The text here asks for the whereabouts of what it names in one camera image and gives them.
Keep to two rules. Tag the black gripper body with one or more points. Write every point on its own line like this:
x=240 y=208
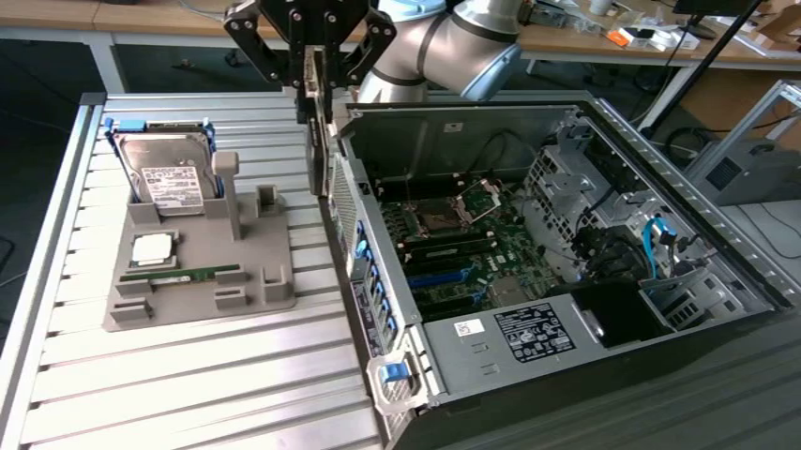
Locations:
x=312 y=21

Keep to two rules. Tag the black graphics card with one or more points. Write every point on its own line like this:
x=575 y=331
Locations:
x=315 y=140

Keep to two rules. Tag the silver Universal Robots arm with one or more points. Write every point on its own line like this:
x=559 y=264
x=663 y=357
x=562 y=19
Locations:
x=449 y=47

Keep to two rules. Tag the silver hard disk drive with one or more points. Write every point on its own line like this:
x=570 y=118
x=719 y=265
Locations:
x=162 y=159

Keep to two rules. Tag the white cup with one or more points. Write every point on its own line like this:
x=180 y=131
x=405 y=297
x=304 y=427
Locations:
x=602 y=5

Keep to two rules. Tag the metal socket cover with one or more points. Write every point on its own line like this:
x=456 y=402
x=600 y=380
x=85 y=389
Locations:
x=481 y=199

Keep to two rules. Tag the CPU socket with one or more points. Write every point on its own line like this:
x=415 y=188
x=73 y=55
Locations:
x=433 y=218

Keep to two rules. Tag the small orange box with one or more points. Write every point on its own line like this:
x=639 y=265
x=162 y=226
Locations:
x=619 y=36

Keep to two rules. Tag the perforated metal drive cage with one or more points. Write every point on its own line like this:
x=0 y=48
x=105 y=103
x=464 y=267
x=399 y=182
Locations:
x=556 y=187

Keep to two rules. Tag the black RAM slot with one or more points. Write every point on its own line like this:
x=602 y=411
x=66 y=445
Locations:
x=449 y=243
x=437 y=255

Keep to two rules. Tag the silver CPU chip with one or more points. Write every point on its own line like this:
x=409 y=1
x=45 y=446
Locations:
x=149 y=248

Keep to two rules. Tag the green motherboard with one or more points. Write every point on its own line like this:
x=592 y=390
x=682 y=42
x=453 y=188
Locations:
x=512 y=244

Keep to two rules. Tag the small white box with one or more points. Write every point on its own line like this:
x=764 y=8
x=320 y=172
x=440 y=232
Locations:
x=684 y=43

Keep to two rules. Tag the green RAM stick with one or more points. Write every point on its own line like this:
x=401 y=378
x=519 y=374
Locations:
x=205 y=273

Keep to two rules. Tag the blue expansion slot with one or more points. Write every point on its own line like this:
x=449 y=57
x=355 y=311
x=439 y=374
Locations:
x=437 y=277

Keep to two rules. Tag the black monitor with stand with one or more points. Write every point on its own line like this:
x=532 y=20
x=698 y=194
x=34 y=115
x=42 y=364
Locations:
x=696 y=32

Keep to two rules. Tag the black tripod pole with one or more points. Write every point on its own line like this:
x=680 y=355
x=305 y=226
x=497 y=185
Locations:
x=696 y=70

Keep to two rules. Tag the grey parts rack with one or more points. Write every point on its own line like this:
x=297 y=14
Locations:
x=186 y=300

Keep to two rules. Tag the cluttered wooden desk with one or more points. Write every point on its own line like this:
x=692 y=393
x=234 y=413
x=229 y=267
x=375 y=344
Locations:
x=750 y=54

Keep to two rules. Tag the brown cardboard piece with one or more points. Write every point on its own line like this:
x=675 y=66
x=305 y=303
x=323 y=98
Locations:
x=782 y=23

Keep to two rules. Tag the grey computer tower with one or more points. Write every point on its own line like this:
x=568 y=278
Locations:
x=750 y=173

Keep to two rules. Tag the grey power supply unit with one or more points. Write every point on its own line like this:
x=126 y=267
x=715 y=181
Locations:
x=463 y=361

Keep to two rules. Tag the blue case latch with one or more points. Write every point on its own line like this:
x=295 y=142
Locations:
x=392 y=372

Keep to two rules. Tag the grey metal disk bay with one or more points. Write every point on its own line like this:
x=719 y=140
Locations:
x=682 y=304

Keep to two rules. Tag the open black PC case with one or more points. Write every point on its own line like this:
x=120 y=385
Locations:
x=531 y=412

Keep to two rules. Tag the wooden desk grey frame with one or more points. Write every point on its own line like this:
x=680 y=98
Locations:
x=62 y=19

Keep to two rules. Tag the aluminium profile frame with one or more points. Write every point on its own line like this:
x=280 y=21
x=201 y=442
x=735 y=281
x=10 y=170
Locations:
x=775 y=100

